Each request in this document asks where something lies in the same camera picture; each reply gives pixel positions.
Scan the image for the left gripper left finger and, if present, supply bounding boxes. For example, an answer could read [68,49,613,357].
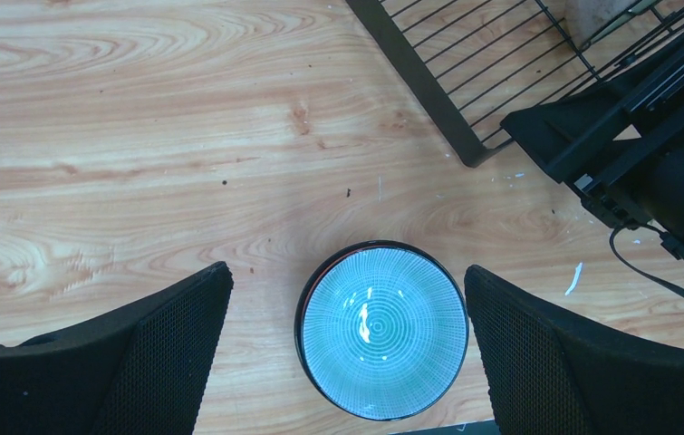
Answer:
[0,262,234,434]

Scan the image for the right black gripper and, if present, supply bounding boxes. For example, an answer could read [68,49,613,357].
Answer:
[501,33,684,260]

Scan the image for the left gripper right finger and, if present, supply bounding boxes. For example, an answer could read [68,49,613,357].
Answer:
[464,265,684,434]

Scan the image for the black wire dish rack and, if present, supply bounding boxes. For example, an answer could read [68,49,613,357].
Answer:
[350,0,684,168]

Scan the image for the celadon bowl black rim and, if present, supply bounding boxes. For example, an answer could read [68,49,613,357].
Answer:
[294,240,471,421]

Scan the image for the beige bowl black rim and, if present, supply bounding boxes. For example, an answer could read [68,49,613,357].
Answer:
[564,0,657,50]

